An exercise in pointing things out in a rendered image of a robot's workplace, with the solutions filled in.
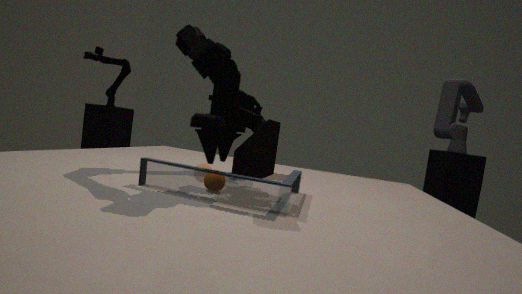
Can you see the low clear corner walls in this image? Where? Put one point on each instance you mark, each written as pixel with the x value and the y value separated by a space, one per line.
pixel 234 192

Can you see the see-through brown ball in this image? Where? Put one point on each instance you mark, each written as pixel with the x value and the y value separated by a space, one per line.
pixel 205 166

